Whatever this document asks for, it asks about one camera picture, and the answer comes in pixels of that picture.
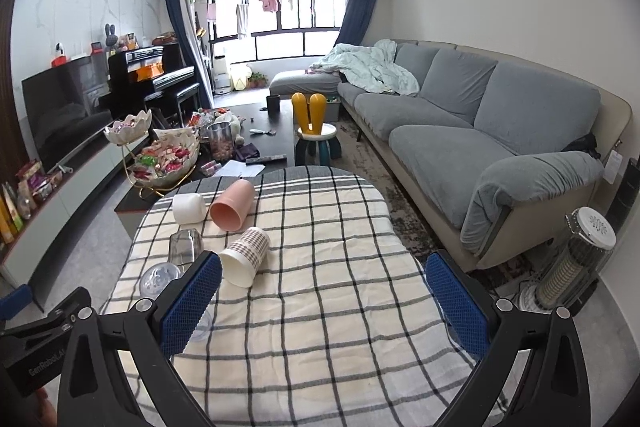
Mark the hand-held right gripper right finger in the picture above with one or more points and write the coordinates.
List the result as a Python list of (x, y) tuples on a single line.
[(457, 302)]

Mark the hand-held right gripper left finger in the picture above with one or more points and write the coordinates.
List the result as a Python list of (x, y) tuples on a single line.
[(192, 302)]

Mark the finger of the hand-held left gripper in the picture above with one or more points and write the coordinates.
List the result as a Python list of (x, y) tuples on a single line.
[(12, 302)]

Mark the plaid paper cup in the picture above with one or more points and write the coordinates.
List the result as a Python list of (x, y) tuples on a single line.
[(245, 254)]

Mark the clear round plastic cup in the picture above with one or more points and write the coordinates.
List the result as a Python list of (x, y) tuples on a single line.
[(157, 281)]

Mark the clear angular glass cup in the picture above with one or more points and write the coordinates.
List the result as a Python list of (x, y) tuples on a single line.
[(185, 249)]

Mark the white plastic cup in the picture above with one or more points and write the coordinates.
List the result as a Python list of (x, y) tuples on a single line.
[(189, 208)]

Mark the pink plastic cup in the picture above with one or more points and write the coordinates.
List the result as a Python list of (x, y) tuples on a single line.
[(232, 207)]

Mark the person's left hand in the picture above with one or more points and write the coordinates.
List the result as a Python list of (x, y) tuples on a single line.
[(47, 409)]

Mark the row of snack packets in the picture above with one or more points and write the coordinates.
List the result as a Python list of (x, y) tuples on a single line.
[(27, 192)]

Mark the round electric heater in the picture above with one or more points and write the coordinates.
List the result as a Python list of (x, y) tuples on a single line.
[(570, 262)]

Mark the grey television cabinet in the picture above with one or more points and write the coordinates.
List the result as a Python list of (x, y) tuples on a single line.
[(75, 192)]

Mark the checked tablecloth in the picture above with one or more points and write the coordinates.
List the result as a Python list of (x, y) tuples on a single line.
[(325, 297)]

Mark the white paper sheet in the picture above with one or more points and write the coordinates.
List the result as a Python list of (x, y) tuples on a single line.
[(242, 168)]

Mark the two-tier snack bowl stand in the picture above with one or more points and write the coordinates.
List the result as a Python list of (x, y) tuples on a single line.
[(165, 157)]

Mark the black remote control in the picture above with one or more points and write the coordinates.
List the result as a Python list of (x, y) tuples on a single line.
[(265, 159)]

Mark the purple cloth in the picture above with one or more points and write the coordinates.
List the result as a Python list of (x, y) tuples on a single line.
[(247, 151)]

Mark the clear jar of nuts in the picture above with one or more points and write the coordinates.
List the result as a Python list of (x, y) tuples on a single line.
[(220, 142)]

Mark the grey and beige sofa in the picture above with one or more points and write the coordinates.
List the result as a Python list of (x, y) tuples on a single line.
[(450, 127)]

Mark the dark coffee table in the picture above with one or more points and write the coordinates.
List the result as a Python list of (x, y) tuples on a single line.
[(260, 132)]

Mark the black television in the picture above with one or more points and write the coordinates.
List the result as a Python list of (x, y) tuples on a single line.
[(62, 112)]

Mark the black bag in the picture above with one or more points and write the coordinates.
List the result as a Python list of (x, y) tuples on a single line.
[(582, 144)]

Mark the black piano bench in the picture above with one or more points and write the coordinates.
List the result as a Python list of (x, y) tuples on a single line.
[(175, 96)]

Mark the stool with yellow ears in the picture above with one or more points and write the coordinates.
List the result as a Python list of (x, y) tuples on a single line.
[(315, 132)]

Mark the black mug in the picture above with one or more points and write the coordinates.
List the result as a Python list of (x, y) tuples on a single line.
[(273, 104)]

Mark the white air purifier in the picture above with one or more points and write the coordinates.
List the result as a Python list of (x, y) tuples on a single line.
[(221, 74)]

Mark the potted plant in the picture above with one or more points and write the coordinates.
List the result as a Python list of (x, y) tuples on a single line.
[(257, 80)]

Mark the black upright piano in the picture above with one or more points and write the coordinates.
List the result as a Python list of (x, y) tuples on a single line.
[(150, 72)]

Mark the light green blanket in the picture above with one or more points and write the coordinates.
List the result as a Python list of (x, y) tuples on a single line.
[(372, 69)]

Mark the grey rabbit figure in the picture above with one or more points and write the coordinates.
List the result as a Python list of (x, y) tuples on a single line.
[(110, 39)]

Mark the white hanging garment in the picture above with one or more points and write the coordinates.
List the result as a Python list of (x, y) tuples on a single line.
[(242, 21)]

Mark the pink hanging garment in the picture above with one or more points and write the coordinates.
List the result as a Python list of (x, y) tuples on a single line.
[(269, 2)]

